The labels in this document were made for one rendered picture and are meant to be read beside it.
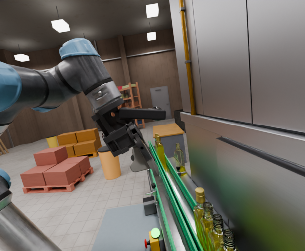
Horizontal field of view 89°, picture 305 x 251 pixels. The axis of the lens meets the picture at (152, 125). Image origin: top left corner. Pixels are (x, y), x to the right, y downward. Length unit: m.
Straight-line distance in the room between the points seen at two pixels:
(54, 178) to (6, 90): 3.48
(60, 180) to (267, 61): 3.58
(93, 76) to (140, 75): 10.11
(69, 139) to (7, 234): 5.31
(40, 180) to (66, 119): 8.12
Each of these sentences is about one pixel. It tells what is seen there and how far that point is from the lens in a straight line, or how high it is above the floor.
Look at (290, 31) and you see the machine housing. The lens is 0.47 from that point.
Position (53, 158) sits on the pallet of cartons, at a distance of 4.16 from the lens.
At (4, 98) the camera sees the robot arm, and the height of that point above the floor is 1.55.
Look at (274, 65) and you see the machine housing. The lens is 0.48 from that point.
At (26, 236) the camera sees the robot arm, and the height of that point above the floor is 1.19.
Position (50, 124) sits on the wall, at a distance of 12.40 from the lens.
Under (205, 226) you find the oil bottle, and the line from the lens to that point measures 0.64.
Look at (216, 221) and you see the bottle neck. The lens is 0.58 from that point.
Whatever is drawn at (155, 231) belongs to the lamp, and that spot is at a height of 0.85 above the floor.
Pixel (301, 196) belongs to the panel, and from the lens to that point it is 0.47.
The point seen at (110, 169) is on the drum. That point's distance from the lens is 3.44.
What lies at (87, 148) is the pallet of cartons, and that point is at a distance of 5.30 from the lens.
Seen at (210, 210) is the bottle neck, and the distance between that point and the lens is 0.62.
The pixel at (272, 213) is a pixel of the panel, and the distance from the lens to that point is 0.57.
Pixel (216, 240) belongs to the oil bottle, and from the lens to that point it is 0.60.
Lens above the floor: 1.52
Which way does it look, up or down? 10 degrees down
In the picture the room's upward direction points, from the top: 9 degrees counter-clockwise
